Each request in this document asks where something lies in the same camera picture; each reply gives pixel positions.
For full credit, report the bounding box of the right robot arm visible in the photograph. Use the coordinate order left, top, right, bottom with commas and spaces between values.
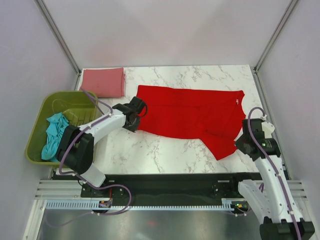
229, 118, 315, 240

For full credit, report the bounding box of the red t shirt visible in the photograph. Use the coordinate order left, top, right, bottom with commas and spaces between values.
136, 85, 246, 160

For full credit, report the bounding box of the folded pink t shirt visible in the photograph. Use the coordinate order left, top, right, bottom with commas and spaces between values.
80, 68, 125, 98

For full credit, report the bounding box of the teal t shirt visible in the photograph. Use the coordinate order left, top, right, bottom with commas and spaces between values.
41, 112, 69, 162

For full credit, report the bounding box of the right aluminium frame post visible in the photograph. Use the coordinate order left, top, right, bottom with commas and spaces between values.
251, 0, 300, 75

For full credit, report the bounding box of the aluminium frame post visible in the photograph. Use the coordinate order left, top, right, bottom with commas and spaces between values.
34, 0, 81, 76
251, 0, 300, 75

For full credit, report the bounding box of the olive green laundry basket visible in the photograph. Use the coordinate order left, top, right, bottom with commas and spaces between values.
24, 90, 103, 168

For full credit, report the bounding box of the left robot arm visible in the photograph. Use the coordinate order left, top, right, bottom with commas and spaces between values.
55, 96, 148, 197

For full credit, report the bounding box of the left aluminium frame post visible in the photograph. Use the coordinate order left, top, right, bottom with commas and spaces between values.
34, 0, 81, 76

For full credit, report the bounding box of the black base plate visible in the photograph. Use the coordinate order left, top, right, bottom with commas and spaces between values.
81, 172, 261, 206

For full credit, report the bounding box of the white slotted cable duct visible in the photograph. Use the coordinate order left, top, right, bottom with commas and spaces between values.
45, 198, 249, 211

